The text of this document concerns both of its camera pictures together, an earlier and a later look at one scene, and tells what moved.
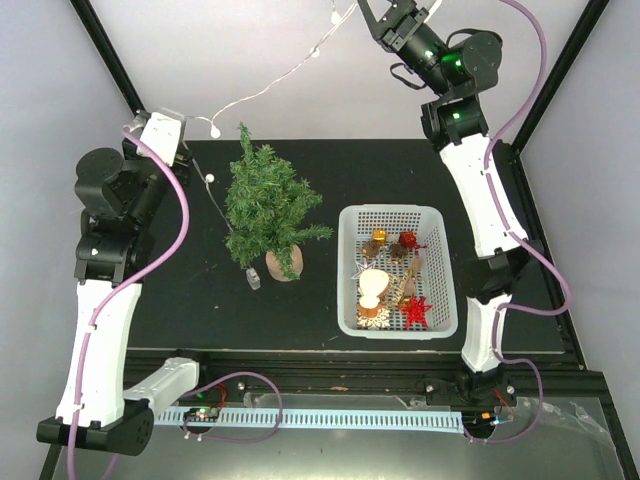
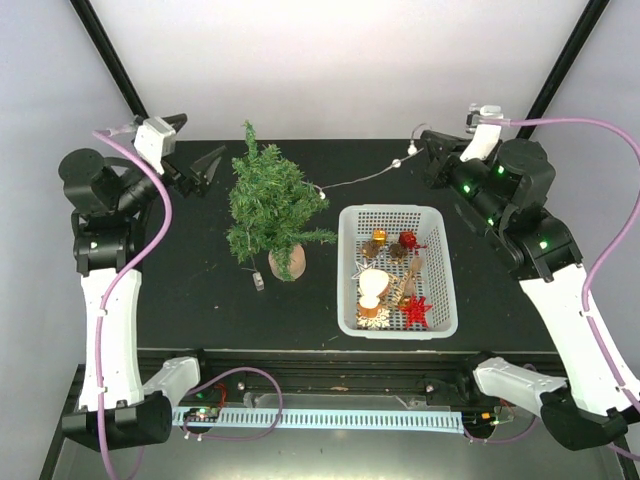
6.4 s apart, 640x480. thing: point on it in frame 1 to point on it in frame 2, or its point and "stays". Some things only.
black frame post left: x=94 y=27 stays
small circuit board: x=202 y=414 stays
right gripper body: x=405 y=29 to x=438 y=178
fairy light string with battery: x=337 y=19 to x=258 y=279
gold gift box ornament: x=379 y=237 stays
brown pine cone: x=371 y=249 stays
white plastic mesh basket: x=356 y=225 stays
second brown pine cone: x=398 y=251 stays
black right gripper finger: x=398 y=10 to x=438 y=145
